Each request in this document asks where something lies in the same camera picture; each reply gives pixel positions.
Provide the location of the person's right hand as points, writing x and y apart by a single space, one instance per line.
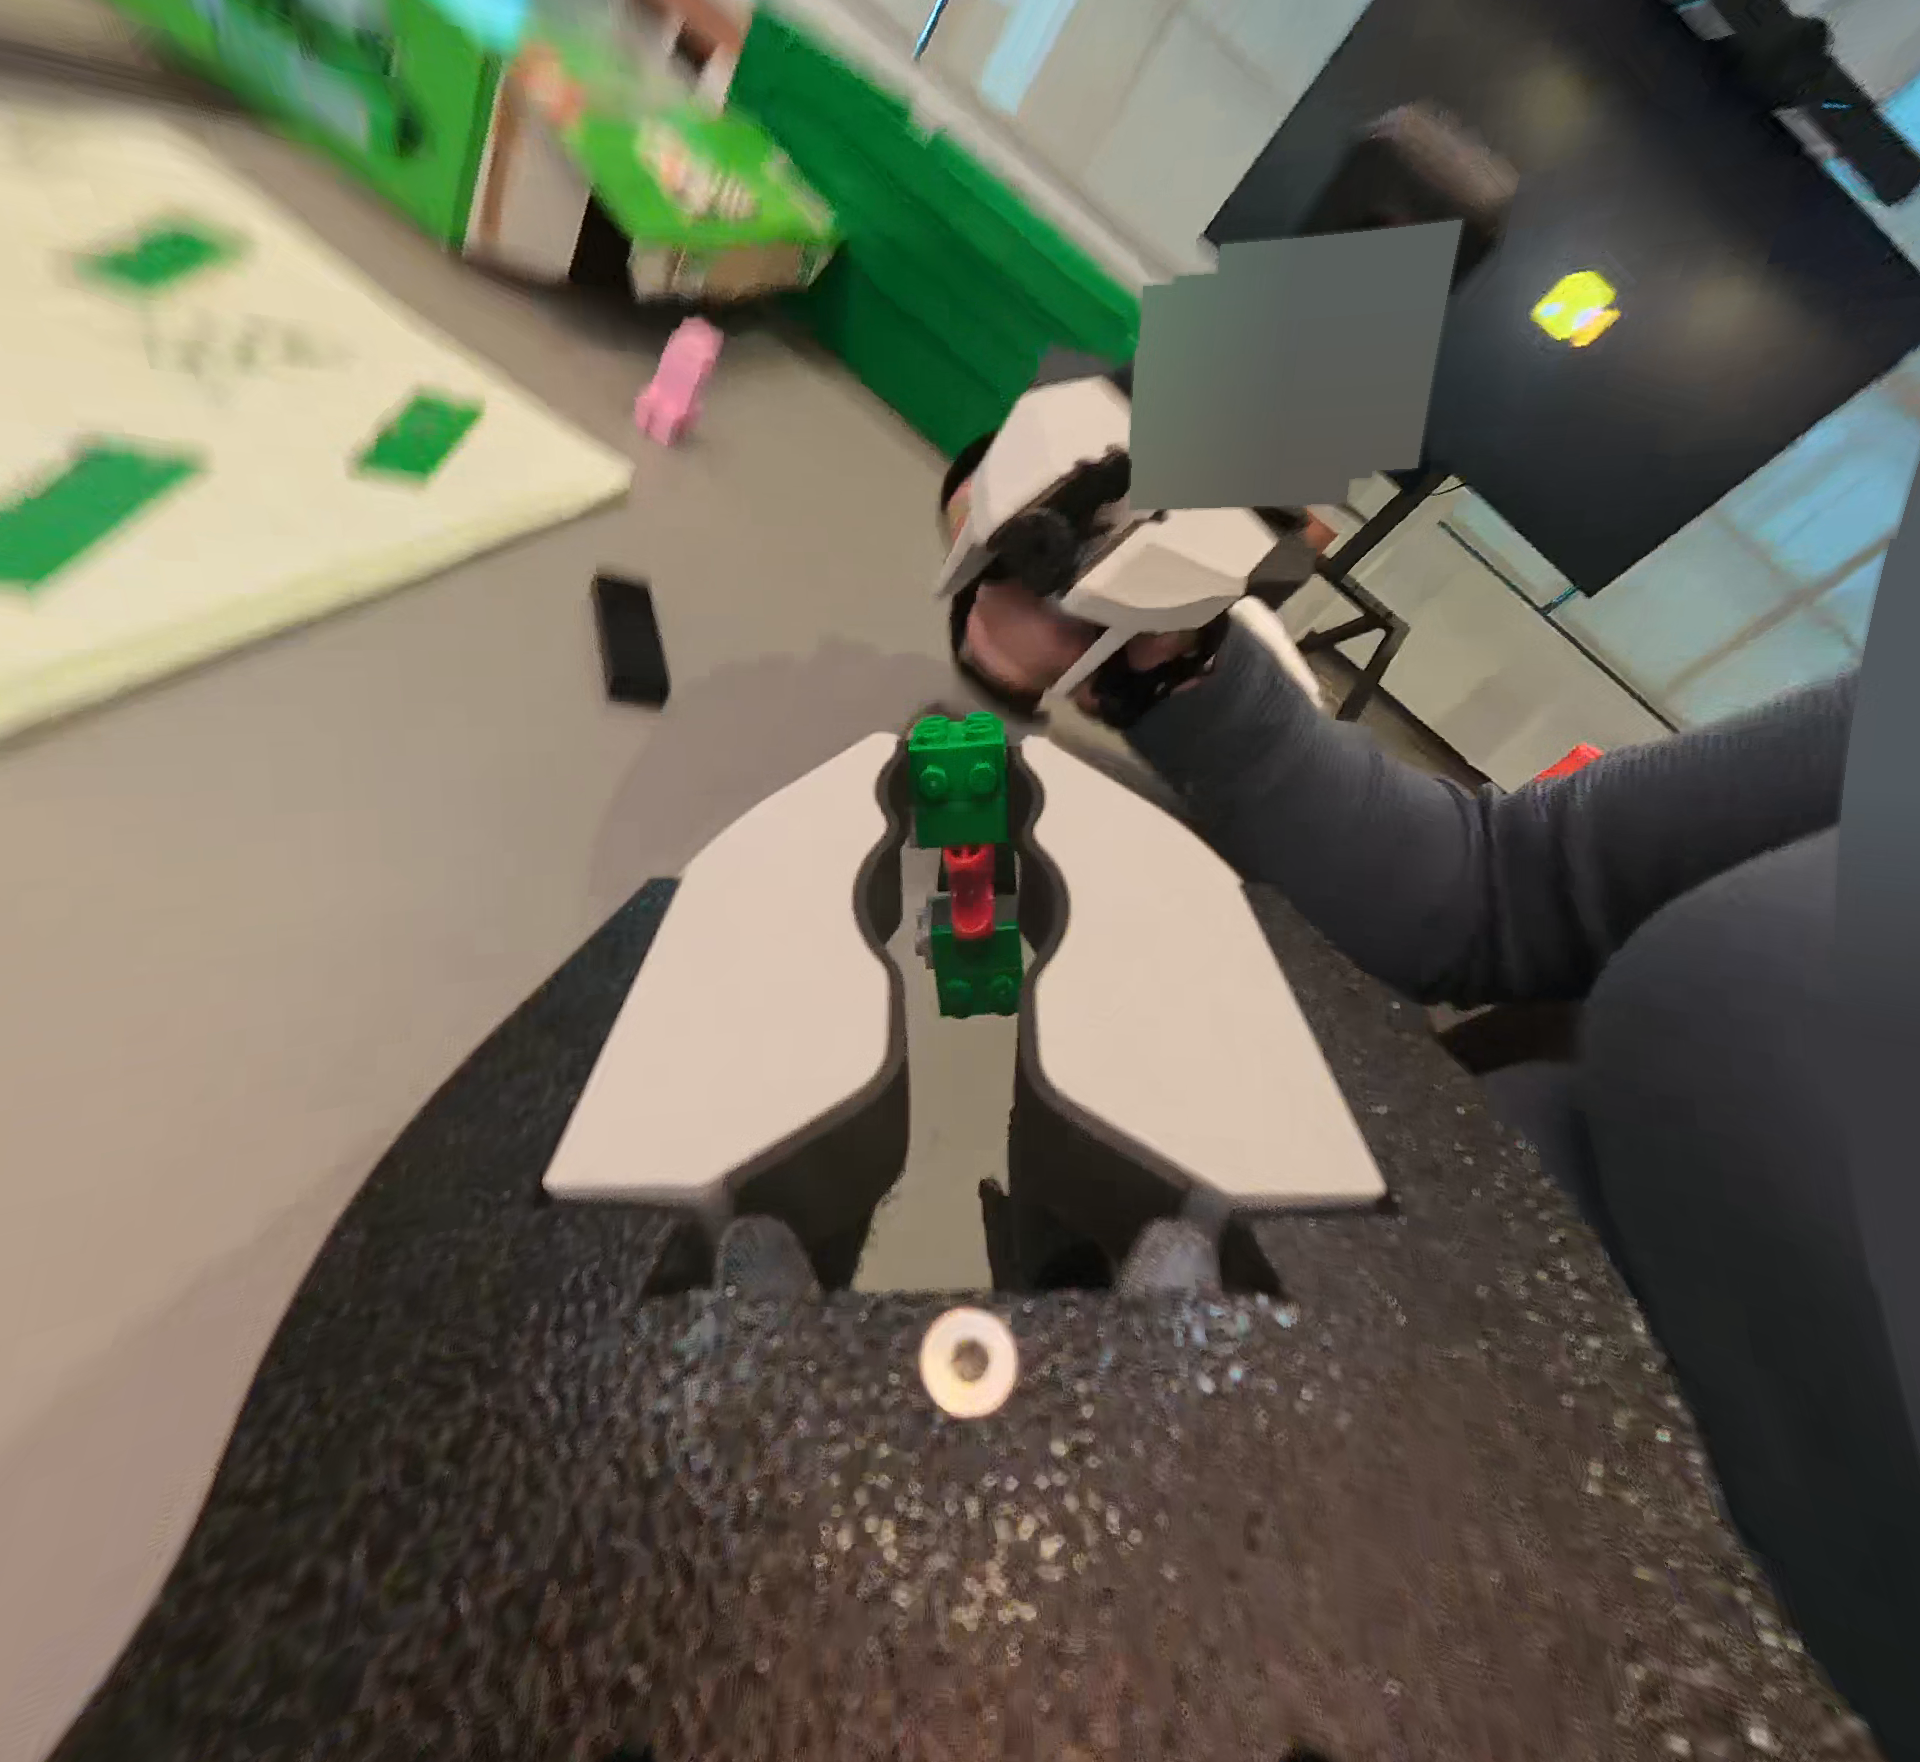
996 638

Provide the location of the large green brick set box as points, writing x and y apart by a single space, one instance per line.
301 24

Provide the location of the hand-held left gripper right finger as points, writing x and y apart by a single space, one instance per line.
1185 1013

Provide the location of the green brick assembly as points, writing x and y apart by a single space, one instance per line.
961 804

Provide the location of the black rectangular block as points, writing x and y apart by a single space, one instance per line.
630 638

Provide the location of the person's grey clothing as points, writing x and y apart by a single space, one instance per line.
1726 1193

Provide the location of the small green brick set box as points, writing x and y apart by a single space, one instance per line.
698 180

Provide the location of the pink brick pig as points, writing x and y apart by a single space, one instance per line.
679 386

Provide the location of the black screen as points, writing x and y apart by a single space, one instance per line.
1651 217

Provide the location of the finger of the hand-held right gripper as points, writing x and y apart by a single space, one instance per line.
1044 459
1179 569

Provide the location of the white instruction sheet green prints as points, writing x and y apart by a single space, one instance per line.
270 337

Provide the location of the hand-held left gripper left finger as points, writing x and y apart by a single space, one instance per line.
750 983

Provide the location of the black camera bar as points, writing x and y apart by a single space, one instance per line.
1777 38

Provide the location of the black screen stand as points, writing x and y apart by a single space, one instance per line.
1372 592

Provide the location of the grey desk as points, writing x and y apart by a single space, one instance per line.
376 862

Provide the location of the small red object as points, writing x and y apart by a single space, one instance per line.
1568 761

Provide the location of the green storage bin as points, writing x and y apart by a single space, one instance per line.
930 247

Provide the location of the person's right forearm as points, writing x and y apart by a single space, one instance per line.
1425 862

